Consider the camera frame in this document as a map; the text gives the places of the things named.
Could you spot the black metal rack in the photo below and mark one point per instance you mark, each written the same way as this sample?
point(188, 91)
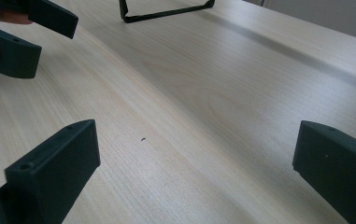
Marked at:
point(163, 13)

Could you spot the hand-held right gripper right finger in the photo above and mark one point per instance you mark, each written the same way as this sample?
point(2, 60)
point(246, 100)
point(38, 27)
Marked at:
point(340, 168)

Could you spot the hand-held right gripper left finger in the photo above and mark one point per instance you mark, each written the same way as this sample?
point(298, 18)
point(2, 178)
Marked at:
point(54, 168)

